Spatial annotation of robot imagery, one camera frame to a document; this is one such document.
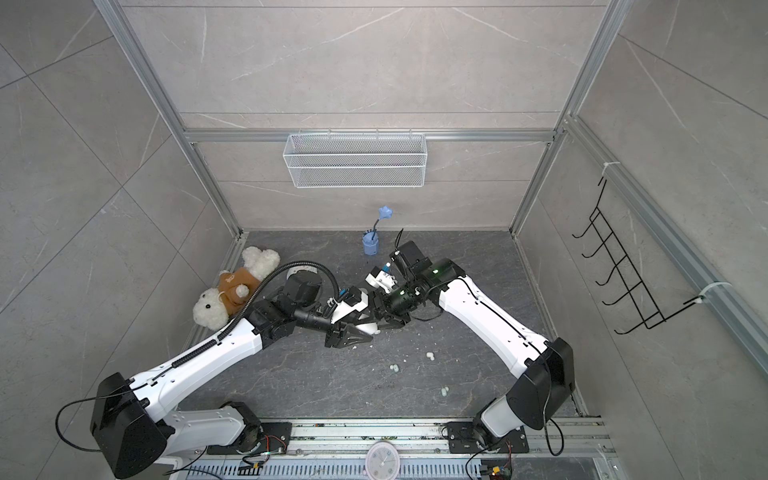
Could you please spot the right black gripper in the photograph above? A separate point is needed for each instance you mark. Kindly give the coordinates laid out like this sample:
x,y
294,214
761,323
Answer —
x,y
386,310

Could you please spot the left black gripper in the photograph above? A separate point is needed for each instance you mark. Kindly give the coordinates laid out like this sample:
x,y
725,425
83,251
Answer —
x,y
346,339

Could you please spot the white earbud charging case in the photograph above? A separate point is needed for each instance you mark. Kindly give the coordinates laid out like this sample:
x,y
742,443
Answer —
x,y
369,328

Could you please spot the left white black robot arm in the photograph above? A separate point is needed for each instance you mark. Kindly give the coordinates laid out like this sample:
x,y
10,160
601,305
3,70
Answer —
x,y
135,421

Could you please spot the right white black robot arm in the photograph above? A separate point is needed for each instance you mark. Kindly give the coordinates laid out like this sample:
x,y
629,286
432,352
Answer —
x,y
543,369

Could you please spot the blue cup holder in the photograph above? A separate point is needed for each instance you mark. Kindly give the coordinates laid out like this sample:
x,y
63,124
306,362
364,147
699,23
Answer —
x,y
370,243

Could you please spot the small round white clock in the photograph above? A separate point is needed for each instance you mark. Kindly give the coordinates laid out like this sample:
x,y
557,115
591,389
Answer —
x,y
300,268

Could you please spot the pink round clock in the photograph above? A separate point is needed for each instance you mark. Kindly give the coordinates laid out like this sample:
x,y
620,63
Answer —
x,y
382,461

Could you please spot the white plush bear toy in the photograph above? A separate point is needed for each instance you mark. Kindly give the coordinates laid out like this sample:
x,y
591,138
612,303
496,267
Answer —
x,y
215,306

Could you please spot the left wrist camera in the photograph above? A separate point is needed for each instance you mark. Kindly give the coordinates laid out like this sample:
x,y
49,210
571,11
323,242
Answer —
x,y
344,312

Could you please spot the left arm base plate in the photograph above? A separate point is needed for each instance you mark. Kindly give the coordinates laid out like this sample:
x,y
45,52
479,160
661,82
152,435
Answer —
x,y
272,436

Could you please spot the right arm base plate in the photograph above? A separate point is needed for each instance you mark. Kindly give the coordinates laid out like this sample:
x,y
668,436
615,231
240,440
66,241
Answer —
x,y
466,437

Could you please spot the white wire mesh basket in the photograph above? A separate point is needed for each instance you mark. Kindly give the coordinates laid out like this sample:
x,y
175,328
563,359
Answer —
x,y
356,160

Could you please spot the black wire hook rack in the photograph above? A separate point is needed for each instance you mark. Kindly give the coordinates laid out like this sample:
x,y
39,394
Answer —
x,y
625,273

